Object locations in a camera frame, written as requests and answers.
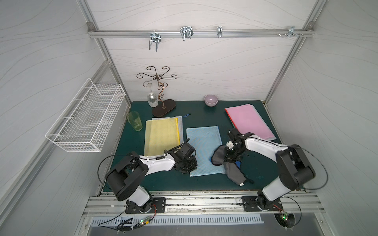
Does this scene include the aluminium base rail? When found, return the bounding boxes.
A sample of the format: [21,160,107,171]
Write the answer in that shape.
[82,190,325,217]

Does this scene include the white vent strip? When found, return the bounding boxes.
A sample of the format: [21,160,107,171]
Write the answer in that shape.
[91,213,264,229]

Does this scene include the dark oval stand base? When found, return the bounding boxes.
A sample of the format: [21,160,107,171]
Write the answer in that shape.
[136,65,178,118]

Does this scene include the pink mesh document bag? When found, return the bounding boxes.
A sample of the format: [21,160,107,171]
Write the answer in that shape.
[225,104,277,141]

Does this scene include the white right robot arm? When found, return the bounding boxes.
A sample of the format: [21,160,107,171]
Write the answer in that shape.
[223,128,316,204]

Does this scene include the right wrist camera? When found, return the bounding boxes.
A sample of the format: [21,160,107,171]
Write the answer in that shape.
[226,141,234,149]

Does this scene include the aluminium top cross rail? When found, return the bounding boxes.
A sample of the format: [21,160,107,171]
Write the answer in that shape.
[88,29,316,38]

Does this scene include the hanging wine glass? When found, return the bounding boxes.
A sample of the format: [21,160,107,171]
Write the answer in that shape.
[143,82,158,108]

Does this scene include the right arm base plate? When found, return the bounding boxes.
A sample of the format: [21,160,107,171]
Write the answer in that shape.
[239,196,283,212]

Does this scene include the yellow mesh document bag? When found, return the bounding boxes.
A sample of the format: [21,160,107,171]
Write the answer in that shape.
[144,118,181,156]

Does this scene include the green plastic cup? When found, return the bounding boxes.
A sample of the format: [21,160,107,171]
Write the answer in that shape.
[127,111,143,131]

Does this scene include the teal mesh document bag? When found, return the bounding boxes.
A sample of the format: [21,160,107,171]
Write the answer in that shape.
[186,126,225,177]

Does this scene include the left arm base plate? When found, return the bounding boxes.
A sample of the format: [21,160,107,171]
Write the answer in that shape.
[125,197,166,214]

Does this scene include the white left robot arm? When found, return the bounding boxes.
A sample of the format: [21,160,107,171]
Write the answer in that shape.
[105,141,197,212]

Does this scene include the white wire basket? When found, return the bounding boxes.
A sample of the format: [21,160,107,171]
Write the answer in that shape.
[45,78,126,152]

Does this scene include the grey blue microfibre cloth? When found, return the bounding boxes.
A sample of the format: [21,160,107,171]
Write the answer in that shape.
[211,146,255,186]

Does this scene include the lilac ceramic bowl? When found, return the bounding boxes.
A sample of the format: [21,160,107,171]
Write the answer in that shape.
[204,94,219,107]

